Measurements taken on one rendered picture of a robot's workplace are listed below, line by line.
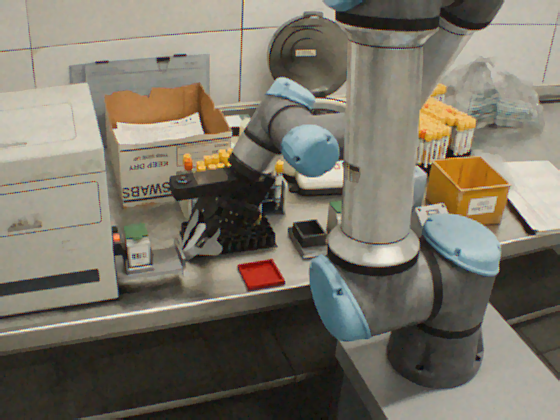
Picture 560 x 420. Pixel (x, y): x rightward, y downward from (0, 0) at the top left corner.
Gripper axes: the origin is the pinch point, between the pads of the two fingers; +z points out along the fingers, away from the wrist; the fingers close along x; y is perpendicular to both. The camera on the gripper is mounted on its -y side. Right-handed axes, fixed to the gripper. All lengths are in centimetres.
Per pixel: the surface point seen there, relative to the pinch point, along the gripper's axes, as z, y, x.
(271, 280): -3.4, 14.9, -6.0
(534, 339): 11, 166, 33
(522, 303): -3, 136, 28
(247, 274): -1.6, 11.8, -3.2
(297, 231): -10.1, 20.6, 3.2
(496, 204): -34, 57, -2
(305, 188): -13.2, 28.3, 19.5
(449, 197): -29, 48, 2
